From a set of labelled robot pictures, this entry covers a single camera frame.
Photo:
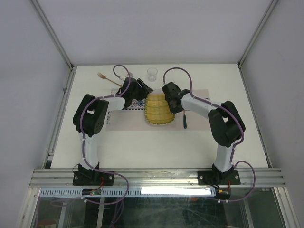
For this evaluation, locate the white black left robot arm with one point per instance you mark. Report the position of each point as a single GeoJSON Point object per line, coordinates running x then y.
{"type": "Point", "coordinates": [91, 115]}

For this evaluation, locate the gold spoon green handle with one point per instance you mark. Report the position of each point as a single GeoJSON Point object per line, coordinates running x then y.
{"type": "Point", "coordinates": [184, 120]}

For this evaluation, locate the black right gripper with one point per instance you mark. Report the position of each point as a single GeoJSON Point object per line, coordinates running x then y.
{"type": "Point", "coordinates": [172, 110]}

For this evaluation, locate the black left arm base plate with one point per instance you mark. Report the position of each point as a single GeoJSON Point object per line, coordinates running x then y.
{"type": "Point", "coordinates": [107, 177]}

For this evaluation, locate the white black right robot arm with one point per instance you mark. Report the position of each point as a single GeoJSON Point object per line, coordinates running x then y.
{"type": "Point", "coordinates": [226, 126]}

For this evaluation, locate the rose gold fork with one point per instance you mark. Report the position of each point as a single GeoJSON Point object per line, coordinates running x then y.
{"type": "Point", "coordinates": [105, 78]}

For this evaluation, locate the left aluminium frame post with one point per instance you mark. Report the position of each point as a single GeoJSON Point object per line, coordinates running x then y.
{"type": "Point", "coordinates": [52, 34]}

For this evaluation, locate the white slotted cable duct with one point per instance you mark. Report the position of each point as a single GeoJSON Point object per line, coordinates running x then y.
{"type": "Point", "coordinates": [131, 192]}

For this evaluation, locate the right aluminium frame post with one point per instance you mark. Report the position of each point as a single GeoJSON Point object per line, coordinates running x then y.
{"type": "Point", "coordinates": [267, 14]}

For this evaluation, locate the clear drinking glass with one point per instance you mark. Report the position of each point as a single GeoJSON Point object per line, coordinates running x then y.
{"type": "Point", "coordinates": [152, 74]}

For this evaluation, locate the yellow woven pattern plate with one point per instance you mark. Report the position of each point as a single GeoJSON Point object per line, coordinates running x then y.
{"type": "Point", "coordinates": [157, 110]}

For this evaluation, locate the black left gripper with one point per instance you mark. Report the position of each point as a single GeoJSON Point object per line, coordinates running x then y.
{"type": "Point", "coordinates": [144, 89]}

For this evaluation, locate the aluminium front mounting rail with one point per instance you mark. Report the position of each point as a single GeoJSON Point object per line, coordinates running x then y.
{"type": "Point", "coordinates": [258, 177]}

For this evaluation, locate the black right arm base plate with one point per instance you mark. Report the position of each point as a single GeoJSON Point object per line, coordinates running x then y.
{"type": "Point", "coordinates": [232, 177]}

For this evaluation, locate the aluminium frame post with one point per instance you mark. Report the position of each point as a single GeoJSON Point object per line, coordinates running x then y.
{"type": "Point", "coordinates": [52, 34]}
{"type": "Point", "coordinates": [267, 14]}

